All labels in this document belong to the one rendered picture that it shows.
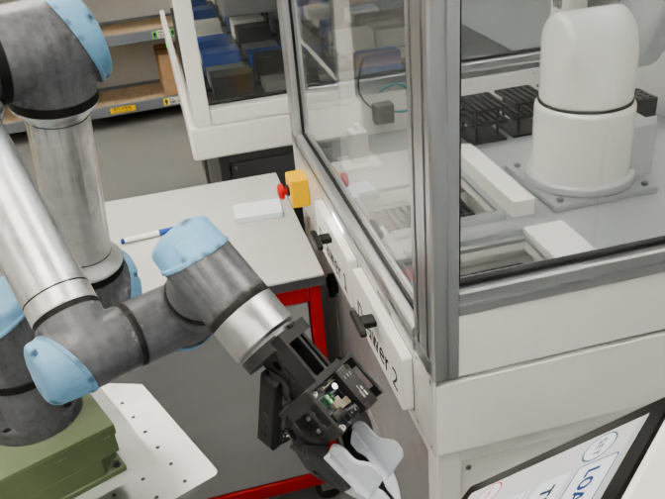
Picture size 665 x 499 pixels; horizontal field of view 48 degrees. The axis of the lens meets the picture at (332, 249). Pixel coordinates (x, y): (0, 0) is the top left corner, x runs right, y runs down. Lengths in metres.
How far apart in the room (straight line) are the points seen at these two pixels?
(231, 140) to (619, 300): 1.42
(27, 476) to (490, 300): 0.73
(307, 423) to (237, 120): 1.59
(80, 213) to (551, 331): 0.70
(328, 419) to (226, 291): 0.16
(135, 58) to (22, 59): 4.69
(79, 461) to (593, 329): 0.81
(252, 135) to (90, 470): 1.28
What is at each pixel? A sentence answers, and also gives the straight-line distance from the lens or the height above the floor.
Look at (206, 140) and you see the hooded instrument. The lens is 2.28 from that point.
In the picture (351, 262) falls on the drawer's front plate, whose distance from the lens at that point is 1.43.
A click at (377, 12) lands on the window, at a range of 1.11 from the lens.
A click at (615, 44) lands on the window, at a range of 1.01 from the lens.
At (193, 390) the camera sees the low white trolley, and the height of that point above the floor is 0.50.
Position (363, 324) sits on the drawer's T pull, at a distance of 1.28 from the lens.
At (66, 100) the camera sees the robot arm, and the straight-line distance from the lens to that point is 1.02.
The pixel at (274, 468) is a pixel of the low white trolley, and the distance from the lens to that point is 2.07.
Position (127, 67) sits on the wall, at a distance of 5.67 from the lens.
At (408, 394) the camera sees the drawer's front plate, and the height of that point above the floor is 0.85.
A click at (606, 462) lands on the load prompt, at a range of 0.70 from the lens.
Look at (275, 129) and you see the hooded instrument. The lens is 2.30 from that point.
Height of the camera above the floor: 1.65
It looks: 30 degrees down
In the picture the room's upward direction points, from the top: 5 degrees counter-clockwise
